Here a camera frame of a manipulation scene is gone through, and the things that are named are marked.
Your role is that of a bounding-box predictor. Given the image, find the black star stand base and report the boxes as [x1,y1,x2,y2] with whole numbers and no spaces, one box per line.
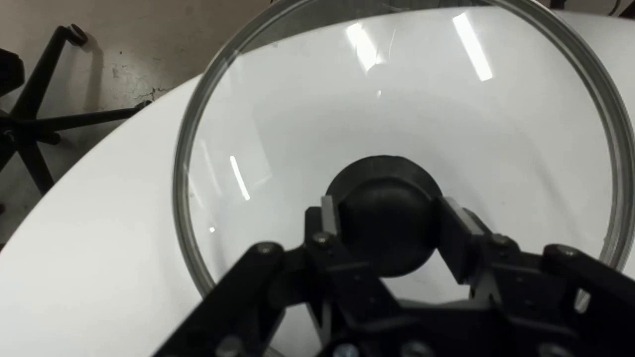
[0,21,151,199]

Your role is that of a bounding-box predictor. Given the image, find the glass lid with black knob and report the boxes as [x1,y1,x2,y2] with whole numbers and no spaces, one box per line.
[171,0,635,299]

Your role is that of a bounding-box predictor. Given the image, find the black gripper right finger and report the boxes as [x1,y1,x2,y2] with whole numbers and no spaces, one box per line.
[439,196,635,357]

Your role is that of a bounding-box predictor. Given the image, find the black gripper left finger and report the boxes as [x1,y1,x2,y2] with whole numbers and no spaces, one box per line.
[155,194,399,357]

